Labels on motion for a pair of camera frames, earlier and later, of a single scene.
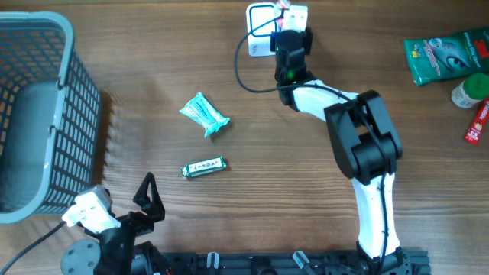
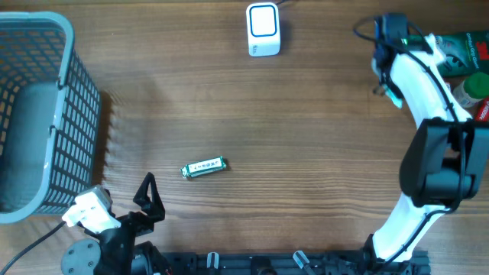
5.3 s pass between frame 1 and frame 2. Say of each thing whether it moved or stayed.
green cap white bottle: stayed
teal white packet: moved
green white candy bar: stayed
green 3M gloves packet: stayed
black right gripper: moved
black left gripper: stayed
